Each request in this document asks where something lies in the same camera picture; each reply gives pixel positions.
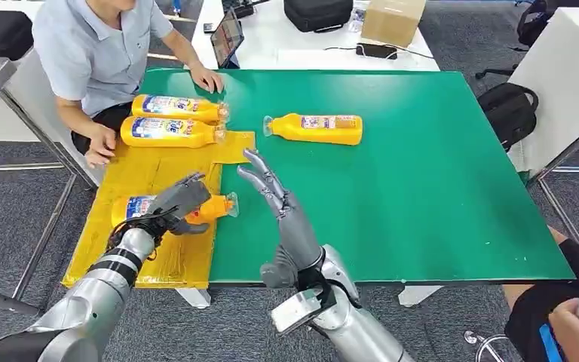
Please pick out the black carrying case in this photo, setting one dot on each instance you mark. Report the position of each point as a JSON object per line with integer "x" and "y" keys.
{"x": 0, "y": 35}

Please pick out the green table mat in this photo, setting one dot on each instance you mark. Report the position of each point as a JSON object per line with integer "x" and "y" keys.
{"x": 394, "y": 200}

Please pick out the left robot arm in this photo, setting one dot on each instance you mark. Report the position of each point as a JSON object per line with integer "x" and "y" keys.
{"x": 94, "y": 295}

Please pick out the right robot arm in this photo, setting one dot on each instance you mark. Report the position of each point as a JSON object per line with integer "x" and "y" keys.
{"x": 359, "y": 330}

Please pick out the black power bank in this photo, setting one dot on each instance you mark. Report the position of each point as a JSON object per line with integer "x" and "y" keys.
{"x": 377, "y": 51}

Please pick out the person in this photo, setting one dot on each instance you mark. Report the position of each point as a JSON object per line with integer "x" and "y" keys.
{"x": 94, "y": 55}
{"x": 534, "y": 310}

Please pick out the black tablet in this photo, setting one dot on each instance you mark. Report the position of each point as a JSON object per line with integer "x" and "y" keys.
{"x": 227, "y": 37}

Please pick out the grey metal bar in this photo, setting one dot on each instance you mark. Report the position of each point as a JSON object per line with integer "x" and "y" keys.
{"x": 5, "y": 300}

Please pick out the white table with steel legs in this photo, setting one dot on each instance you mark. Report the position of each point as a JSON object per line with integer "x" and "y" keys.
{"x": 559, "y": 75}
{"x": 25, "y": 100}

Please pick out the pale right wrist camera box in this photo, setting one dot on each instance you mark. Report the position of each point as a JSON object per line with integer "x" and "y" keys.
{"x": 297, "y": 309}

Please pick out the black bag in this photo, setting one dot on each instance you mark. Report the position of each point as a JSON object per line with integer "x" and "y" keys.
{"x": 318, "y": 15}

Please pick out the white table foot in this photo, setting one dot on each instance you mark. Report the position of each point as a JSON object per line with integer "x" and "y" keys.
{"x": 419, "y": 295}
{"x": 194, "y": 297}

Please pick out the person's right hand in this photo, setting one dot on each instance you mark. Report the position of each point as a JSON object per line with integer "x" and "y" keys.
{"x": 100, "y": 145}

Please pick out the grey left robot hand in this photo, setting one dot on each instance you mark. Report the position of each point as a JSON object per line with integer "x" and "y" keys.
{"x": 184, "y": 200}

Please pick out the black backpack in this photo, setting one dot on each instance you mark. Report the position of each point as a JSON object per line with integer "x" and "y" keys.
{"x": 509, "y": 115}

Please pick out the yellow sheet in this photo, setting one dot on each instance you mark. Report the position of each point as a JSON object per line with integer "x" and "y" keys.
{"x": 169, "y": 170}

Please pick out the black office chair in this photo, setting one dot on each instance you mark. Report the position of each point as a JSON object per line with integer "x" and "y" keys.
{"x": 531, "y": 25}

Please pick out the person's left hand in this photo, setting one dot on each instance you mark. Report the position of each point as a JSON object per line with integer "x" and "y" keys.
{"x": 574, "y": 339}
{"x": 208, "y": 80}

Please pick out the orange drink bottle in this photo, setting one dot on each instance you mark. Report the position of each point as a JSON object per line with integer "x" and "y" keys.
{"x": 164, "y": 132}
{"x": 212, "y": 210}
{"x": 319, "y": 131}
{"x": 169, "y": 106}

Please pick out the cardboard box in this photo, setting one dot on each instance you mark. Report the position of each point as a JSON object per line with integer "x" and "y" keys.
{"x": 392, "y": 20}

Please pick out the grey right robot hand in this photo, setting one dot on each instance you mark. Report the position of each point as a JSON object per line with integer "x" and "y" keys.
{"x": 297, "y": 230}

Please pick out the chrome stool base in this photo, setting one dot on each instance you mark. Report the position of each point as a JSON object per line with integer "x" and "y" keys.
{"x": 489, "y": 345}

